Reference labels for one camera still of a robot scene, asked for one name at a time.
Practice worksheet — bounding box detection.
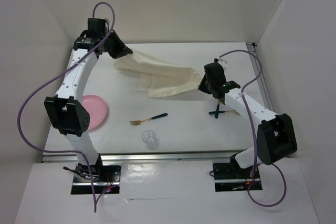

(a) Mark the cream cloth placemat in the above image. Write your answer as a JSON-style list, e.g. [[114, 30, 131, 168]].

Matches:
[[114, 49, 202, 98]]

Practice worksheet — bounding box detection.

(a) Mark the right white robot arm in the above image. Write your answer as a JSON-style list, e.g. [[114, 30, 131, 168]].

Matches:
[[198, 62, 298, 178]]

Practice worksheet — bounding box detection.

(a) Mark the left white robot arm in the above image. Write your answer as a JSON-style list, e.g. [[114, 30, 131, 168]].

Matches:
[[44, 18, 133, 182]]

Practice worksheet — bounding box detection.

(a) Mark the pink plate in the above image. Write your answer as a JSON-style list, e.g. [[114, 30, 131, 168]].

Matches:
[[82, 95, 108, 131]]

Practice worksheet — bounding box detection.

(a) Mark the clear plastic cup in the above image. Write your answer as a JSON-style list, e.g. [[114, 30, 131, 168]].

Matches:
[[142, 130, 157, 150]]

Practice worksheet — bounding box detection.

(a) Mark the gold knife green handle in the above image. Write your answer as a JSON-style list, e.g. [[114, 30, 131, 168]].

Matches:
[[215, 100, 221, 119]]

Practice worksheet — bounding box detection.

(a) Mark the gold spoon green handle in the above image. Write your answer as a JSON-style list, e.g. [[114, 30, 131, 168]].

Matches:
[[208, 110, 235, 116]]

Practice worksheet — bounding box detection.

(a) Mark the aluminium right side rail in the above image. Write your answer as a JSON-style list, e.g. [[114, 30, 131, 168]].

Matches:
[[246, 41, 289, 158]]

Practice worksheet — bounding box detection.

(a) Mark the aluminium rail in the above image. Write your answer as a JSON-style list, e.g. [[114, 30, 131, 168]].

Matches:
[[41, 150, 289, 163], [246, 41, 289, 158]]

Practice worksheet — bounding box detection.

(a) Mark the aluminium front rail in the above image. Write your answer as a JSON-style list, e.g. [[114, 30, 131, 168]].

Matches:
[[41, 150, 289, 163]]

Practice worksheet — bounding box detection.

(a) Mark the gold fork green handle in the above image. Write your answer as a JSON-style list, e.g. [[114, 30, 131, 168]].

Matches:
[[130, 113, 168, 126]]

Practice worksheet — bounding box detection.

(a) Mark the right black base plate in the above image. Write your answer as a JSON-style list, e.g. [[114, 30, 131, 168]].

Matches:
[[209, 163, 263, 192]]

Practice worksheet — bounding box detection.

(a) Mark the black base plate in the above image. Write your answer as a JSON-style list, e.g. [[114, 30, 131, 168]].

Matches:
[[63, 164, 121, 195], [209, 163, 263, 192]]

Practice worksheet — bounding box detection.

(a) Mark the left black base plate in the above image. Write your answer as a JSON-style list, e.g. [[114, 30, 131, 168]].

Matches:
[[63, 164, 121, 195]]

